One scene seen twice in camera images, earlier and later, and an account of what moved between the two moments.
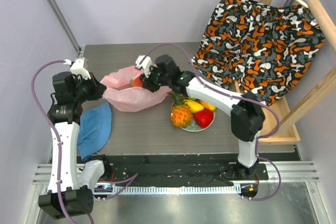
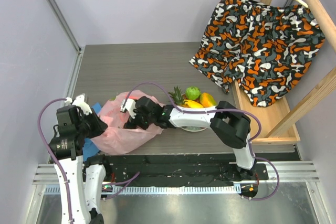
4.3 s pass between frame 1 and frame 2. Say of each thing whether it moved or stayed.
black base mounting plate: stayed
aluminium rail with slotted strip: stayed
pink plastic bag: moved
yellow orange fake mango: stayed
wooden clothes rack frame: stayed
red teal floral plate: stayed
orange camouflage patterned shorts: stayed
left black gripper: moved
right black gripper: moved
